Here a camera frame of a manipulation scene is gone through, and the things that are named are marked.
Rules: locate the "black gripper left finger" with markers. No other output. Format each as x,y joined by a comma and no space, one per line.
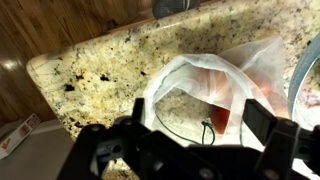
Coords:
138,110

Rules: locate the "clear glass bowl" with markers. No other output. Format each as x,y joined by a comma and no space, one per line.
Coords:
304,88

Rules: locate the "white cardboard box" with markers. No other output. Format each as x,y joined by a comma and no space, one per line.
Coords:
14,138

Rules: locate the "white mesh carrier bag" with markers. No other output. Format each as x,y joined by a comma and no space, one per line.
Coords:
191,83

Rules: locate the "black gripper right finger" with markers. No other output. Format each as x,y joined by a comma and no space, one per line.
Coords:
259,120

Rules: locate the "grey folded cloth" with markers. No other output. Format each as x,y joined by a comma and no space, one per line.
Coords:
164,8

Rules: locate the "red peach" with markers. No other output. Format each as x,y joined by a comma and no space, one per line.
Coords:
219,117

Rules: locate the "green bag drawstring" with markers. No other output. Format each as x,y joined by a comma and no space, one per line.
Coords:
194,131

